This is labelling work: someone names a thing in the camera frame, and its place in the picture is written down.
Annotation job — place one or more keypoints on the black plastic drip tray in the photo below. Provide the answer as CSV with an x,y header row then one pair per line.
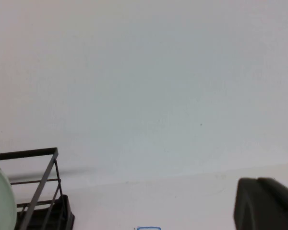
x,y
67,215

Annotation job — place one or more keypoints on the blue outlined white sticker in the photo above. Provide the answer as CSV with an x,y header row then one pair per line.
x,y
148,228

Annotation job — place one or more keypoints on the pale green round plate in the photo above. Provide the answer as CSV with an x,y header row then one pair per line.
x,y
0,203

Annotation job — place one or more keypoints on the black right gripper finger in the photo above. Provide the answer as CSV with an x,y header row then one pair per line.
x,y
266,206

